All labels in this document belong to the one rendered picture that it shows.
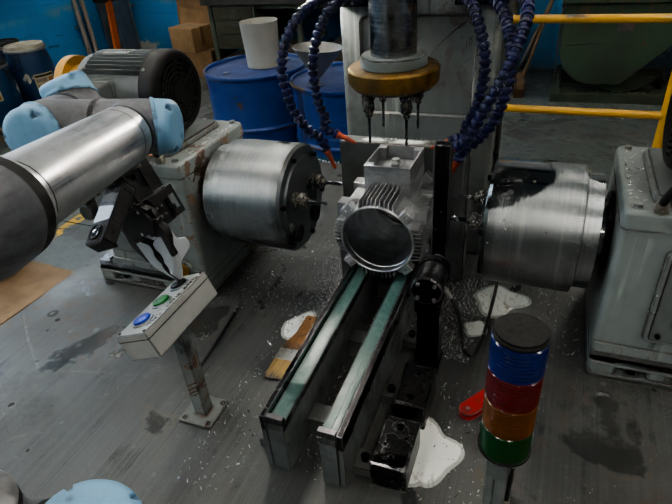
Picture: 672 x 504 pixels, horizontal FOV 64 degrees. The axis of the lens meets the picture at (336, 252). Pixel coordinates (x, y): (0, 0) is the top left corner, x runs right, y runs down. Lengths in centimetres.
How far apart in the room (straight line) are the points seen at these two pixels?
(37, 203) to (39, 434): 78
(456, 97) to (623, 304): 57
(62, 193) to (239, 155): 72
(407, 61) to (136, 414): 85
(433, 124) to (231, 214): 52
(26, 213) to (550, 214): 82
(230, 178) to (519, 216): 60
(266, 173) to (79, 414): 61
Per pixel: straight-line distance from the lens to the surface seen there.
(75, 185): 56
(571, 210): 103
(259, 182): 116
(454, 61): 128
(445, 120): 131
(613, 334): 112
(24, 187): 49
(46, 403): 127
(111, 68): 135
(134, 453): 110
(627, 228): 99
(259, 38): 314
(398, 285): 115
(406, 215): 106
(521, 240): 102
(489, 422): 67
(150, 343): 88
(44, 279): 304
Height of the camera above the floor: 160
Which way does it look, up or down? 33 degrees down
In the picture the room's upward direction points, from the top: 5 degrees counter-clockwise
